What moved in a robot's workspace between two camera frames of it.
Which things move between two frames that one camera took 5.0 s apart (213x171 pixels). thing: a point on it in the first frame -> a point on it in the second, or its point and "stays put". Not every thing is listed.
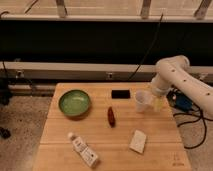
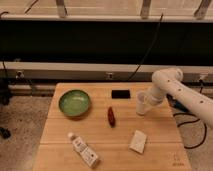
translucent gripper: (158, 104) -> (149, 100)
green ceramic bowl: (74, 103) stays put
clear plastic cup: (144, 101) stays put
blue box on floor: (179, 100) stays put
